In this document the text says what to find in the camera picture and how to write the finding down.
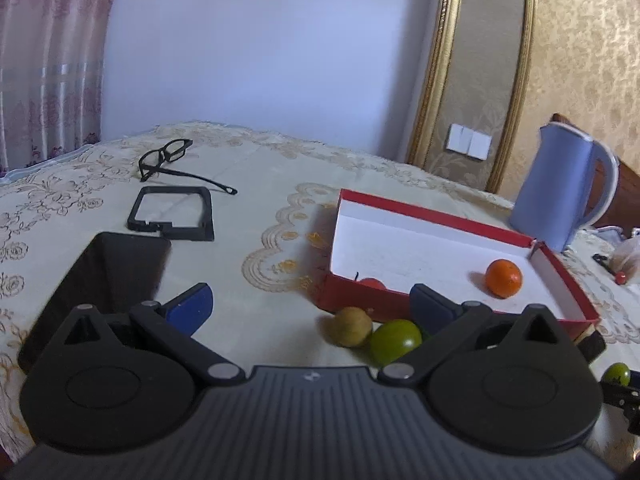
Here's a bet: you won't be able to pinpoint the brown round fruit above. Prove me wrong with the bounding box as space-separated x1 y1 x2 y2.
327 306 374 348

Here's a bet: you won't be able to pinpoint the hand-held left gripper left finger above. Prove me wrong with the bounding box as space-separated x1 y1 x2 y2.
62 283 247 387

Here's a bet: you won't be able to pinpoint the white wall switch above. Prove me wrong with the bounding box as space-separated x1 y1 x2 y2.
446 123 492 161

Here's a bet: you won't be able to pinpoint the gold wall moulding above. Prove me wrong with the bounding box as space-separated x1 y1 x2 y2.
486 0 540 195
405 0 468 168

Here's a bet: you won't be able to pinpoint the clear plastic bag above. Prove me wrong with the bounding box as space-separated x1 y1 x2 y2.
607 237 640 281

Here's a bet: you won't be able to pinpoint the black eyeglasses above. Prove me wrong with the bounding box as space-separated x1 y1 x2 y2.
138 138 239 196

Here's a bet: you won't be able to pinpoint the black phone case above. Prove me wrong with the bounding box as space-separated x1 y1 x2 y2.
127 186 215 242

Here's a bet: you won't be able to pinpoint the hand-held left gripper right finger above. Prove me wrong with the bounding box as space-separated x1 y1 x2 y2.
377 283 581 387

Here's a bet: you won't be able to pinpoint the beige embroidered tablecloth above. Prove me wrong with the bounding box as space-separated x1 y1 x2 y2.
0 121 640 466

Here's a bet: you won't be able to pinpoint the blue electric kettle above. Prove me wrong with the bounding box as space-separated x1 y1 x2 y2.
508 121 620 254

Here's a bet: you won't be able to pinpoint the small green fruit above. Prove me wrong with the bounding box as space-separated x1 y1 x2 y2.
601 362 632 387

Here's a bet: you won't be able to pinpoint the red cardboard box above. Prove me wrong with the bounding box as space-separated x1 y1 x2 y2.
314 189 601 343

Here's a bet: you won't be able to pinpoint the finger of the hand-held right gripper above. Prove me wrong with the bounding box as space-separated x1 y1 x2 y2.
599 382 640 436
575 331 607 363

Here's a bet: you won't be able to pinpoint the orange tangerine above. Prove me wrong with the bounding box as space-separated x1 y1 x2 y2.
484 258 523 299

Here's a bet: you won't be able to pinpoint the black smartphone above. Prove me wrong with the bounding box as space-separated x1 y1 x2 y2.
17 232 172 376

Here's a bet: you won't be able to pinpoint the pink patterned curtain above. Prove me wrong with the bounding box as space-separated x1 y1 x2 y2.
0 0 123 173

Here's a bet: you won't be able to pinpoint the large green fruit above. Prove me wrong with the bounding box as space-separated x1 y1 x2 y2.
369 319 423 367

